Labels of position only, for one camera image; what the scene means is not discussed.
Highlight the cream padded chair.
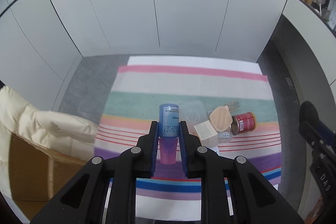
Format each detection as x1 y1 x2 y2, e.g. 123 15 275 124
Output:
0 85 99 172

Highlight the clear plastic puff case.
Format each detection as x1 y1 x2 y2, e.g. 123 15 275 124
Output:
179 101 208 125

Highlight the small white square box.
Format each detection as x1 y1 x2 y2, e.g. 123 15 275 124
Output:
194 121 218 148

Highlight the striped multicolour blanket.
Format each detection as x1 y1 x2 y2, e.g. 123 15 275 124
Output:
92 56 283 217

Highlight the beige heart-shaped powder puff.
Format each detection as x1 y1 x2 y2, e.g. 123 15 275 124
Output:
209 105 233 132

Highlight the brown cardboard box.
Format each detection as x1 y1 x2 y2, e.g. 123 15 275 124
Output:
9 134 86 220

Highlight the small clear labelled container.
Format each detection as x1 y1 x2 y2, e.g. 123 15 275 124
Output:
218 131 233 144

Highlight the red tin can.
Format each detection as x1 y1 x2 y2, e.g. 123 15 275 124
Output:
230 112 257 135

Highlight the blue bottle with pink cap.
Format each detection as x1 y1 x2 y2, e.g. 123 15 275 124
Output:
158 103 179 165

